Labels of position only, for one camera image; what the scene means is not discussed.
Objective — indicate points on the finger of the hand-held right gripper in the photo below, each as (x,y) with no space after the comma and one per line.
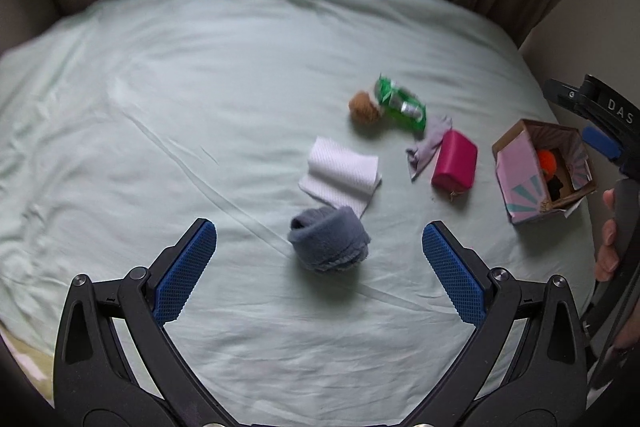
(562,91)
(600,142)

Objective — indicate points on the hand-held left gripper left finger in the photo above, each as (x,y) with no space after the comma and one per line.
(185,272)

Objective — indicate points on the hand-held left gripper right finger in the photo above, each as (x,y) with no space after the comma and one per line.
(452,277)

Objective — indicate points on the pink printed cardboard box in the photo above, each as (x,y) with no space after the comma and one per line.
(520,172)

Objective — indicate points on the magenta pouch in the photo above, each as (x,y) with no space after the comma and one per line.
(454,159)

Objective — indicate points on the lilac cloth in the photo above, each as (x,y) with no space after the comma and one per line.
(425,149)

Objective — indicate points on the grey sock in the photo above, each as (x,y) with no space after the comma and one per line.
(327,237)

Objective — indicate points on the white cloth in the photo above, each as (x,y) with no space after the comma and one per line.
(340,172)

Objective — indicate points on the green plastic packet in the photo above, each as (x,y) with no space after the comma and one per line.
(400,104)

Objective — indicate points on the brown fuzzy ball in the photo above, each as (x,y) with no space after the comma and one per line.
(364,107)

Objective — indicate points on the person's right hand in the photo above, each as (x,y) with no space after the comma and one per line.
(607,247)

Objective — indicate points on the orange ball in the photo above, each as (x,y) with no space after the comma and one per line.
(548,162)

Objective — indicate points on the black fabric item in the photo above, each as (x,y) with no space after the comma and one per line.
(559,187)

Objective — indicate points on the pale yellow cloth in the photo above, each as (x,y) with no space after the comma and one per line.
(25,367)

